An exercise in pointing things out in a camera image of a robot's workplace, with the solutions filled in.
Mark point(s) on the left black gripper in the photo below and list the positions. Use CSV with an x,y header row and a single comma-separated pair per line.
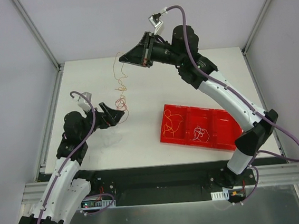
x,y
106,115

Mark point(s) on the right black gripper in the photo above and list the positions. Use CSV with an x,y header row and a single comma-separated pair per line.
x,y
148,50

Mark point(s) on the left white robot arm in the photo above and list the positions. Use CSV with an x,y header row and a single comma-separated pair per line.
x,y
68,184

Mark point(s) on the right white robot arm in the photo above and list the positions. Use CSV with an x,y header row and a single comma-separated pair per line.
x,y
201,73

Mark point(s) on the red three-compartment bin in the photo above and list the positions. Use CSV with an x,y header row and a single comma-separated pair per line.
x,y
201,127

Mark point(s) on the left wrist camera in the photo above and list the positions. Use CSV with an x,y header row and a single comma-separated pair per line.
x,y
83,100

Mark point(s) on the left aluminium frame post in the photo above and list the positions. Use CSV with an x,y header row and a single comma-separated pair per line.
x,y
21,10

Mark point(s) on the left white cable duct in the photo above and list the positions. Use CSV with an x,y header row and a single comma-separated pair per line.
x,y
93,205

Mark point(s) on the white cable duct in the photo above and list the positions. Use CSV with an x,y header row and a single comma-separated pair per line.
x,y
222,195
93,205

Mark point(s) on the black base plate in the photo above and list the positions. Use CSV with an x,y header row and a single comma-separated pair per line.
x,y
157,185

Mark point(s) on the aluminium rail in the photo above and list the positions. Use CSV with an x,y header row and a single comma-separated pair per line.
x,y
269,175

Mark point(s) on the right white cable duct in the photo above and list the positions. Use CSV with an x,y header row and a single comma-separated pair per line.
x,y
222,195

